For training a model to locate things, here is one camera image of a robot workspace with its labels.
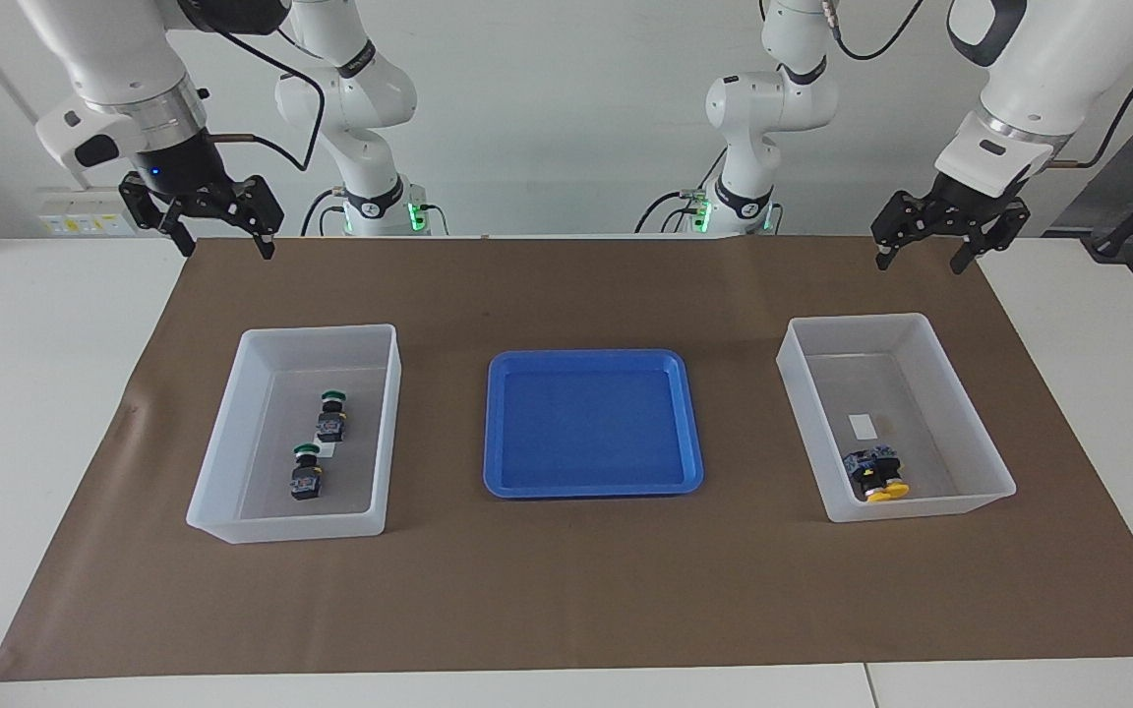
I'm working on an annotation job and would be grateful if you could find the yellow push button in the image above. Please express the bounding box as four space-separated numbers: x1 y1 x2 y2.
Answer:
843 444 912 503

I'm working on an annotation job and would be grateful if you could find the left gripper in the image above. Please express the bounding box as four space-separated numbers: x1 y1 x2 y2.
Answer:
870 174 1032 276

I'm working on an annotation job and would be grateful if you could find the translucent white plastic box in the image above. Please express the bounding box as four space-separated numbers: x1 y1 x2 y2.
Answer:
776 313 1017 523
186 324 402 545

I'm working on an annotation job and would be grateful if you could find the blue plastic tray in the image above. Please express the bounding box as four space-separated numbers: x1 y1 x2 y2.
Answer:
483 348 705 500

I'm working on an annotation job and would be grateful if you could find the green push button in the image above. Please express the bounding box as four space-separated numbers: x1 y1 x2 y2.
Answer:
290 443 323 502
316 389 349 443

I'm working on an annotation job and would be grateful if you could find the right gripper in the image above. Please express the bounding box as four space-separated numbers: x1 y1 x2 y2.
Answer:
119 130 285 262

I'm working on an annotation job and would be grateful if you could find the black cable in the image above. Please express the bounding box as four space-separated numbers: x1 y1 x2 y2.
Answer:
1053 8 1133 170
817 0 927 62
300 189 347 238
195 18 328 173
634 189 717 235

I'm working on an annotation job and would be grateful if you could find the white wall socket strip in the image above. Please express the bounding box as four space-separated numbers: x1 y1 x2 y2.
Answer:
39 191 139 238

